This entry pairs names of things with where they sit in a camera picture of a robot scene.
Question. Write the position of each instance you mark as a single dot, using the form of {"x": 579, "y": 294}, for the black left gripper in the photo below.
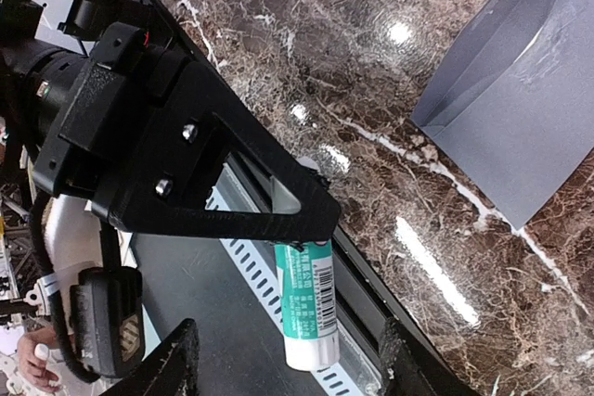
{"x": 199, "y": 166}

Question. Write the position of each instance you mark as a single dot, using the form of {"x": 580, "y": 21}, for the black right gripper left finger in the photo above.
{"x": 171, "y": 369}

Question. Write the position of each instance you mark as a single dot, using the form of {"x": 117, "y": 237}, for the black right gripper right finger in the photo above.
{"x": 407, "y": 368}

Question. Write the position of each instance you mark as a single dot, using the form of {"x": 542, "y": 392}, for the green white glue stick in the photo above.
{"x": 306, "y": 283}

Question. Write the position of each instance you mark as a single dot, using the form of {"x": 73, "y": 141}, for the grey-blue paper envelope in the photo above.
{"x": 511, "y": 104}

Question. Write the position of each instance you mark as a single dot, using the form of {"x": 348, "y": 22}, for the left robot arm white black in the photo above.
{"x": 36, "y": 75}

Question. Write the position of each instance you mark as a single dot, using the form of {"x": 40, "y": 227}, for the person's hand light skin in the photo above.
{"x": 33, "y": 369}

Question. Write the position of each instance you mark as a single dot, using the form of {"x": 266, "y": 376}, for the white glue stick cap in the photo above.
{"x": 309, "y": 164}

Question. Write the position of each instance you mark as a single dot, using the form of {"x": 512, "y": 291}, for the black front table rail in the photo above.
{"x": 195, "y": 277}

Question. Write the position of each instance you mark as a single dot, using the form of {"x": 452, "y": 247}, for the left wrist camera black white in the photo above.
{"x": 95, "y": 302}

